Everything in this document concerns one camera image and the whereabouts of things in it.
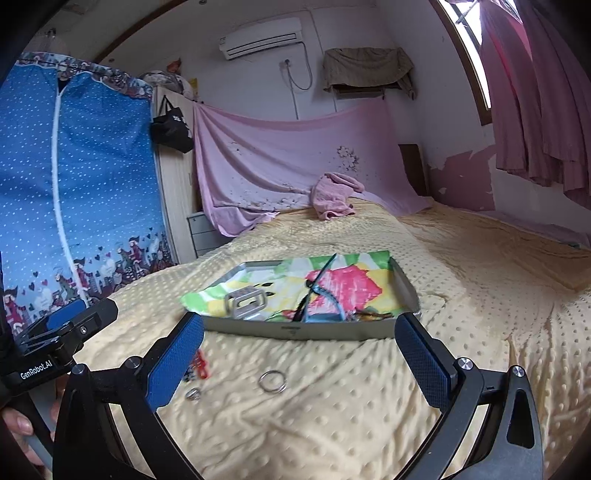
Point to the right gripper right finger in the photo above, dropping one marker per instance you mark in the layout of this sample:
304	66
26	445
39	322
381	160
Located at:
508	445

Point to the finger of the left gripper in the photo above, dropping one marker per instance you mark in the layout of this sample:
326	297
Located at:
58	318
83	325

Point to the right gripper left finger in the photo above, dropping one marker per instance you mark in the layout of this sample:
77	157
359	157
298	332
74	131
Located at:
87	442

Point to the beige hair claw clip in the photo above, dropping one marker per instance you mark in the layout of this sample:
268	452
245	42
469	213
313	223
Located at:
244	302

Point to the teal watch with strap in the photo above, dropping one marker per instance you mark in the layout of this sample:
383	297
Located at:
332	312

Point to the person's left hand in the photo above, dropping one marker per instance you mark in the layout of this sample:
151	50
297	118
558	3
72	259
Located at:
21	427

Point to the blue printed wardrobe cover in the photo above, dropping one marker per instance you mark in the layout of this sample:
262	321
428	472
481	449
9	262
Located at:
81	213

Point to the grey drawer cabinet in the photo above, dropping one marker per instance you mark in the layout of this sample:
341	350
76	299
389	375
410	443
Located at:
204	236

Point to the wooden wardrobe side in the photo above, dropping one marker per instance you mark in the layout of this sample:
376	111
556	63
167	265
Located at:
180	198

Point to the silver bangle rings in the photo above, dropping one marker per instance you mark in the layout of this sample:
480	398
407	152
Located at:
272	381

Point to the black hanging bag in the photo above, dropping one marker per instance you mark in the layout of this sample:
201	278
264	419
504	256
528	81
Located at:
169	128

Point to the colourful patterned cloth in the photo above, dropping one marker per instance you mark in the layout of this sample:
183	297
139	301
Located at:
364	283

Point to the pink hanging sheet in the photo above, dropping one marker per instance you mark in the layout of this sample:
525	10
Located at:
249	170

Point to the crumpled pink towel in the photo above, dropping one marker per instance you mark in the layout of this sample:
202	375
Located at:
330	195

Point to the white air conditioner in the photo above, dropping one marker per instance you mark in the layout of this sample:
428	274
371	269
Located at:
261	37

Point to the brown cloth on shelf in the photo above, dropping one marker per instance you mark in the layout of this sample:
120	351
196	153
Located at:
368	68

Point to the pink window curtain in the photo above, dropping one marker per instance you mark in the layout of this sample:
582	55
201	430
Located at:
540	96

